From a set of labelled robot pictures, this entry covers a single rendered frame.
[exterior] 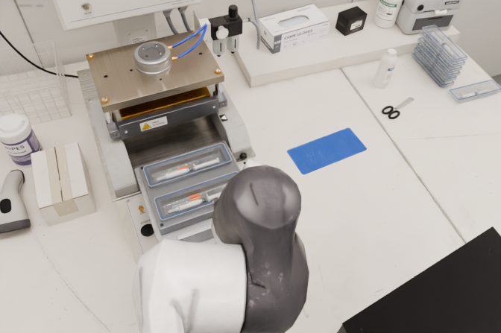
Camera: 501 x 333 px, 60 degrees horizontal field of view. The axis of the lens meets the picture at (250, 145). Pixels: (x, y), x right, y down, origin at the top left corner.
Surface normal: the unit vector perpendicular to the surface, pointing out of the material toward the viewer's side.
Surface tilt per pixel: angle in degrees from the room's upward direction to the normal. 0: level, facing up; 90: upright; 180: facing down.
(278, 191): 11
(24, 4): 90
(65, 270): 0
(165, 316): 20
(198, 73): 0
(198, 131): 0
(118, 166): 40
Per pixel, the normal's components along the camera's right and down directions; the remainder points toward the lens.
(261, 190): 0.24, -0.47
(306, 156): 0.04, -0.63
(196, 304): 0.14, 0.07
